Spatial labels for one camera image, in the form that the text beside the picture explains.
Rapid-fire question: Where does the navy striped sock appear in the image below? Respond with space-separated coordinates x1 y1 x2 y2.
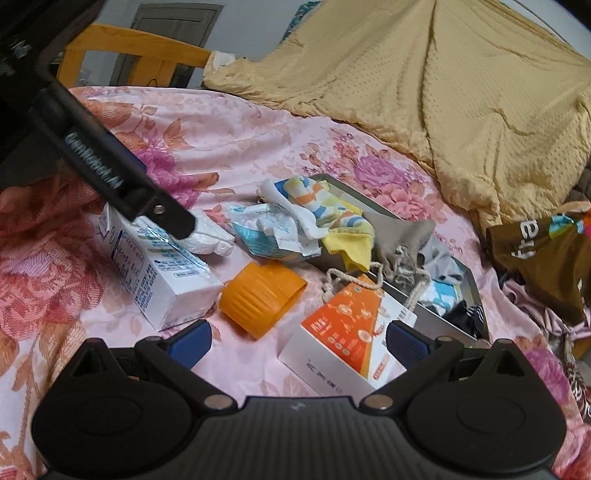
445 300 488 337

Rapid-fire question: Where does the small white crumpled cloth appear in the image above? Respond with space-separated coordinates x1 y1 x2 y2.
210 48 245 70

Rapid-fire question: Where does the crumpled plastic wrapper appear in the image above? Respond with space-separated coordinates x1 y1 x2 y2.
228 200 321 264

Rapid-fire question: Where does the grey door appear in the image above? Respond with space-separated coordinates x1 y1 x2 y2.
113 4 222 86

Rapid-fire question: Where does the striped pastel sock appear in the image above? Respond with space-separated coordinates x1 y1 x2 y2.
259 175 375 271

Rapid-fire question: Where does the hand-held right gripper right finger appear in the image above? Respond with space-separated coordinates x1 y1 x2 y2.
359 319 539 414

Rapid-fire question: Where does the white milk carton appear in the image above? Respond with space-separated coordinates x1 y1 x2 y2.
97 203 225 332

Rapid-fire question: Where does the brown gold patterned cloth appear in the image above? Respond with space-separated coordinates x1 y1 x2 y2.
561 337 591 416

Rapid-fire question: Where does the shallow grey box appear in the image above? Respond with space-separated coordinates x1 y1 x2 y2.
305 173 490 348

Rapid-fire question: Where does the teal patterned cloth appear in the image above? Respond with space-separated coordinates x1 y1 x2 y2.
284 0 324 33

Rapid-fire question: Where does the pink satin cloth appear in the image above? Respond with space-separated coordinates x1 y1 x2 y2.
501 277 591 352

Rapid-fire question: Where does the brown multicolour printed cloth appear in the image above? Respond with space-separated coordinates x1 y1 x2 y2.
482 200 591 324

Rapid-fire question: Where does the yellow quilt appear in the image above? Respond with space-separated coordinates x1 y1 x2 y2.
203 0 591 227

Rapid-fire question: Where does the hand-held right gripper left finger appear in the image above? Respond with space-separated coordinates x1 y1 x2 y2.
62 318 237 414

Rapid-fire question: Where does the grey sock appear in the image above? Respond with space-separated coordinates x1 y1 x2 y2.
418 240 455 282

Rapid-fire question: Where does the orange and white box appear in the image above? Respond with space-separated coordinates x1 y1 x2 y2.
277 272 419 398

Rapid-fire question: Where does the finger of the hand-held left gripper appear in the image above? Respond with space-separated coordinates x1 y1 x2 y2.
28 78 197 241

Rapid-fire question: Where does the pink floral bedsheet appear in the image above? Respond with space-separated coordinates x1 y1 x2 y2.
0 85 591 480

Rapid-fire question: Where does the cartoon print cloth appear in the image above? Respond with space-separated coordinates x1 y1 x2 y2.
418 277 462 319

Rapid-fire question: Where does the beige drawstring pouch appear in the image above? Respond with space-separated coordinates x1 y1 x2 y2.
325 217 437 319

